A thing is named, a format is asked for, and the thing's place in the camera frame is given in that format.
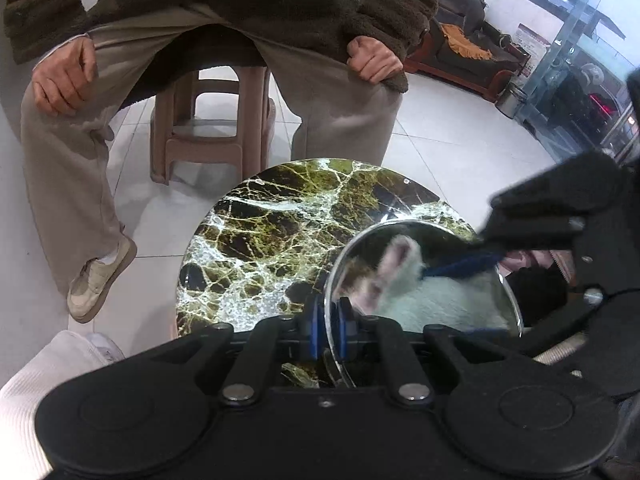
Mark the dark brown leather sofa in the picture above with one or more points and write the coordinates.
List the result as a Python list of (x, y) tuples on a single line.
[(470, 75)]

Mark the dark covered scooter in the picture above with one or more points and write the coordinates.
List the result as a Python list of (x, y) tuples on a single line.
[(575, 100)]

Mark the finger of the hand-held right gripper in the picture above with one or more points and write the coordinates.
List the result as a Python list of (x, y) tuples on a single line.
[(565, 325), (460, 265)]

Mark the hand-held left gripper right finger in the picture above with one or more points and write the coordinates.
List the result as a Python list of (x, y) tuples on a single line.
[(344, 327)]

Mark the person's white shoe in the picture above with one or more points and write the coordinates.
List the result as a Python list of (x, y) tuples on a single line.
[(107, 349)]

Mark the green fluffy cloth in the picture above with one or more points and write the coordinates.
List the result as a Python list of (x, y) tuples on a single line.
[(440, 305)]

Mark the orange fringed cloth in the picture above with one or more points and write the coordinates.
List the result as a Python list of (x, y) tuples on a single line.
[(467, 42)]

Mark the pink-brown plastic stool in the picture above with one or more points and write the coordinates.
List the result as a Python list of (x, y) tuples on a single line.
[(210, 150)]

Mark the round marble-top side table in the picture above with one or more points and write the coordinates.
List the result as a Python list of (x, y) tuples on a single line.
[(260, 230)]

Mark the person's white ribbed trouser leg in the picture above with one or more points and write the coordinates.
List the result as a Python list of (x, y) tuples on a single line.
[(30, 410), (560, 355)]

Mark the dark red car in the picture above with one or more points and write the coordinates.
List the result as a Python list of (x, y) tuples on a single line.
[(610, 110)]

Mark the red-topped standing sign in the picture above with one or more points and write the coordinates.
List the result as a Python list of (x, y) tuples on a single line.
[(531, 50)]

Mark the steel trash can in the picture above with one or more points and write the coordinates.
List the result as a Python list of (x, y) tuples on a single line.
[(511, 102)]

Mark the white board panel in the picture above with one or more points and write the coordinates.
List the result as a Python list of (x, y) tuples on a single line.
[(515, 5)]

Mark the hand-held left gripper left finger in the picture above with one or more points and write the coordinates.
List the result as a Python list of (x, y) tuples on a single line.
[(312, 330)]

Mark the stainless steel bowl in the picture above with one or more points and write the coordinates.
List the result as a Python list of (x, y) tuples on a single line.
[(360, 255)]

